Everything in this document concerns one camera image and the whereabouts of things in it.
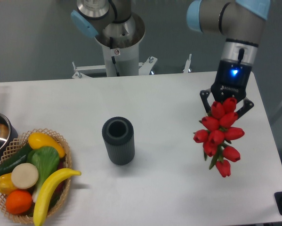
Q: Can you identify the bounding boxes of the yellow squash toy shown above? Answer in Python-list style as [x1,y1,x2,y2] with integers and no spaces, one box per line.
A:
[28,132,65,159]

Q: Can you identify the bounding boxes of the dark green cucumber toy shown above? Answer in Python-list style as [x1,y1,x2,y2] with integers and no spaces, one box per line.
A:
[0,143,32,176]

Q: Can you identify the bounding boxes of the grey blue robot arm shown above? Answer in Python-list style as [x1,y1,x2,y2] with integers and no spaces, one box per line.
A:
[71,0,270,117]

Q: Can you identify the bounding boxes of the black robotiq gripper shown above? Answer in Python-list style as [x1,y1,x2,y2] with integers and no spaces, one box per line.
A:
[200,60,254,119]

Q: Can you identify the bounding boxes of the dark grey ribbed vase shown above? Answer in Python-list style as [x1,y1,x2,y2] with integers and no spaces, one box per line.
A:
[102,116,135,165]

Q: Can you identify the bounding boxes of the orange plastic orange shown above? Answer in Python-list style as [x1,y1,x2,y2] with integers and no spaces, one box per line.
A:
[5,190,32,215]

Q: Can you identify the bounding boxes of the yellow bell pepper toy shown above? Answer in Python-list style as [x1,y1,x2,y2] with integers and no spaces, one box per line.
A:
[0,173,17,195]

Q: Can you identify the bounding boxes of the woven wicker basket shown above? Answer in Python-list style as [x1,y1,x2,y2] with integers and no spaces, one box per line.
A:
[0,129,72,224]

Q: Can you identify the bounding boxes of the red tulip bouquet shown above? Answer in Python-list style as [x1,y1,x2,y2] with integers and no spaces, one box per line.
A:
[193,97,245,178]

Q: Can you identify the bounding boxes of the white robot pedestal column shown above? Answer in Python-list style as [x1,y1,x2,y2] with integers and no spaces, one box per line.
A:
[96,13,145,77]

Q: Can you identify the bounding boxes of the white metal base frame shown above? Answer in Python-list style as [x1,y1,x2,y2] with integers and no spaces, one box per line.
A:
[72,53,192,79]

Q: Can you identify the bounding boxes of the green leafy vegetable toy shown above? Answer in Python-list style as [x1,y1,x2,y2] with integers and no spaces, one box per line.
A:
[27,146,59,203]

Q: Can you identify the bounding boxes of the yellow plastic banana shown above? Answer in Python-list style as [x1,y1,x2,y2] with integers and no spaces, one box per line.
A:
[33,168,81,226]

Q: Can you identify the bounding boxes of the black pedestal cable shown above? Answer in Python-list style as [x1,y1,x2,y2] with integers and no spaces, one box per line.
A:
[109,37,121,77]

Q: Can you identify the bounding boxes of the beige round disc toy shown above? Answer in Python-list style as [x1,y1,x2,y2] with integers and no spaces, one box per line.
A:
[11,163,39,189]

